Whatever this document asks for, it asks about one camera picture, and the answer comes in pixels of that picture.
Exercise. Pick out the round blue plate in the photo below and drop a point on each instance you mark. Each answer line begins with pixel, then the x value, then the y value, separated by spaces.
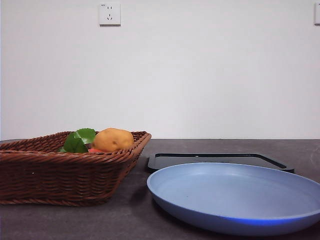
pixel 225 192

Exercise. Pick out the orange carrot with green leaves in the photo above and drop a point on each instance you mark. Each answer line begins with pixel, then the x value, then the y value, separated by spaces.
pixel 77 142

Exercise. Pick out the white wall plate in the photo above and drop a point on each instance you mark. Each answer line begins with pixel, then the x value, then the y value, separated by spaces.
pixel 317 13

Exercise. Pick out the white wall socket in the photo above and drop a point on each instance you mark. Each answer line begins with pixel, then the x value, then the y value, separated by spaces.
pixel 110 13

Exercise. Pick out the black flat tray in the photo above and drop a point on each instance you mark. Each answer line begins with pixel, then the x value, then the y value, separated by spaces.
pixel 152 163

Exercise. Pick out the yellow-brown potato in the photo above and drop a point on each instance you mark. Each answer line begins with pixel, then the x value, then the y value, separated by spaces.
pixel 112 140

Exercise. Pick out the brown wicker basket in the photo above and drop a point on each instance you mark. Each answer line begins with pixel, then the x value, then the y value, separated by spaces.
pixel 62 175

